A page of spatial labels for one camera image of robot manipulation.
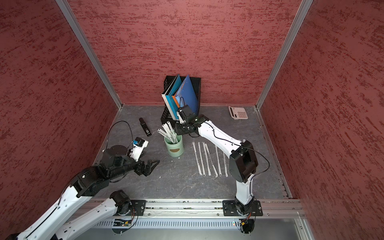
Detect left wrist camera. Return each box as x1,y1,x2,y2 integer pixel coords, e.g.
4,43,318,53
129,137,149,162

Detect black stapler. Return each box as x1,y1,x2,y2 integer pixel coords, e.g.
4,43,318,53
139,118,152,137

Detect orange book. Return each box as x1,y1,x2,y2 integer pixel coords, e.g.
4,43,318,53
172,95,180,109

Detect right aluminium corner post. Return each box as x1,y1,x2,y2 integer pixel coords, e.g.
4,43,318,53
256,0,313,111

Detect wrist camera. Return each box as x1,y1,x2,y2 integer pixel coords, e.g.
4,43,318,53
177,110,184,124
129,137,149,162

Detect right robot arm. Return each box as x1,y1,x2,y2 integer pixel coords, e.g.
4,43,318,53
175,106,259,216

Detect green cup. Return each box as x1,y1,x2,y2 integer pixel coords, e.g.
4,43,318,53
164,135,184,158

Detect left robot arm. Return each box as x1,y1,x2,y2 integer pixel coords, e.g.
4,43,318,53
7,145,160,240

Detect aluminium front rail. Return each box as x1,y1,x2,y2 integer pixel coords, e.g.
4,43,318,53
141,199,307,219

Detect straw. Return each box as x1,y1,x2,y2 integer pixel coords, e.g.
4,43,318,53
192,142,203,176
198,142,206,176
215,146,223,177
223,153,229,178
202,142,212,176
205,144,219,178

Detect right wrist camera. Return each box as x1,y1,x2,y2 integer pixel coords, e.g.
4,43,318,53
177,110,184,124

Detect wrapped straws in cup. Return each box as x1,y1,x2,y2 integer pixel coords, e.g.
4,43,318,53
157,121,179,144

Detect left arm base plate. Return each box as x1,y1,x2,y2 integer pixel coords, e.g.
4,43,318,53
127,200,147,217

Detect left aluminium corner post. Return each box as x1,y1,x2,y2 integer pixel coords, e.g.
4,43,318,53
56,0,123,110

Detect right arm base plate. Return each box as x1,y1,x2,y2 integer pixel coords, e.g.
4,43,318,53
223,200,263,217

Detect aluminium corner post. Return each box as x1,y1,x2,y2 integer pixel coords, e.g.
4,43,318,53
56,0,123,110
256,0,313,111

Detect blue folder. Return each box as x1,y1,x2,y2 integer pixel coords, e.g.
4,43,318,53
176,75,198,114

